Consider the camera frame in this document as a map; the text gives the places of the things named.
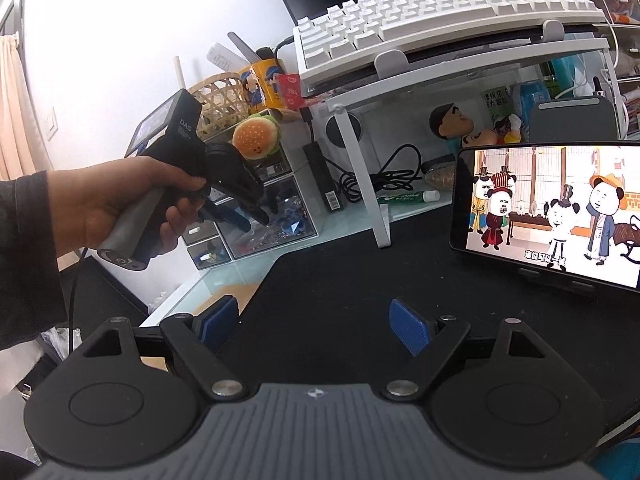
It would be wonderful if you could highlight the clear large bottom drawer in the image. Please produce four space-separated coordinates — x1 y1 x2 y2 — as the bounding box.
217 177 318 260

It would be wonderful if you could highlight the white drawer organizer cabinet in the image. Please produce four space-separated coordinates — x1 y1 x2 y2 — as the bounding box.
183 113 328 271

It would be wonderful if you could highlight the person's left hand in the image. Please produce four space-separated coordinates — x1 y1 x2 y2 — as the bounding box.
47 156 205 257

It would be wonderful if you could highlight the woven bamboo basket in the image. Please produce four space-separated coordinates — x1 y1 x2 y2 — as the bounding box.
188 73 250 140

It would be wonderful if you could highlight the hamburger plush toy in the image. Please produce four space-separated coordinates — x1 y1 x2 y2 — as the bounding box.
231 115 280 160

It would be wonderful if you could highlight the white remote control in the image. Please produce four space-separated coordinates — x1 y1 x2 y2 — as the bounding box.
206 44 250 74

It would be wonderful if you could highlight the yellow cartoon pen cup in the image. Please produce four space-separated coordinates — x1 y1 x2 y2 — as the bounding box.
240 58 285 114

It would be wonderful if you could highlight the red snack packet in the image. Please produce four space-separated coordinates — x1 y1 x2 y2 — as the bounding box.
274 74 307 110

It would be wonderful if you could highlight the green toothpaste tube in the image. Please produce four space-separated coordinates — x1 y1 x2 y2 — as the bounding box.
376 190 440 205

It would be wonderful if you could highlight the smartphone showing cartoon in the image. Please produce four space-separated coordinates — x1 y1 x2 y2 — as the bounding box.
450 141 639 289

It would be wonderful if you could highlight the cartoon boy plush doll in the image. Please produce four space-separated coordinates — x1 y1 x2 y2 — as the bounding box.
428 103 523 152

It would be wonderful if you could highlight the white metal laptop stand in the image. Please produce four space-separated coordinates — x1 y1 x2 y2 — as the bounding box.
311 32 628 248

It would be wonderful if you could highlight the white mechanical keyboard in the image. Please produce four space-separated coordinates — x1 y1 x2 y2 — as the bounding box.
293 0 605 80

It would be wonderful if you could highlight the black power adapter with cable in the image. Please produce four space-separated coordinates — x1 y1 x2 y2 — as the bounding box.
301 141 457 213

